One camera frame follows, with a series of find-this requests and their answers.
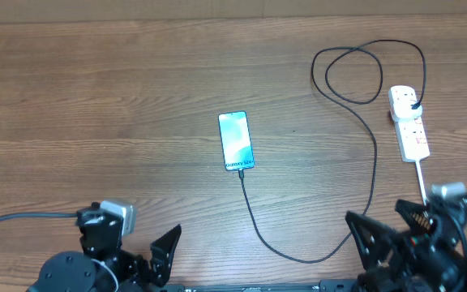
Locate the Samsung Galaxy smartphone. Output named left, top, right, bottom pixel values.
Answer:
left=218, top=111, right=255, bottom=171

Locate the white charger plug adapter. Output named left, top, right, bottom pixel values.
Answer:
left=390, top=100, right=422, bottom=122

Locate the black USB charging cable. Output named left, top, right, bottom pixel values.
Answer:
left=238, top=39, right=427, bottom=264

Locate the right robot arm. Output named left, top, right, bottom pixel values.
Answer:
left=345, top=193, right=467, bottom=291

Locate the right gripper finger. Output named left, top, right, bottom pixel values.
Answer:
left=345, top=211, right=403, bottom=270
left=395, top=200, right=431, bottom=234

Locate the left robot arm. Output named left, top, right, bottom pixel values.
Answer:
left=28, top=200, right=182, bottom=292

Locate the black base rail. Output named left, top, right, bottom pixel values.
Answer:
left=152, top=279, right=356, bottom=292

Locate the white power strip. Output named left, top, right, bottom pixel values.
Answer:
left=388, top=85, right=430, bottom=162

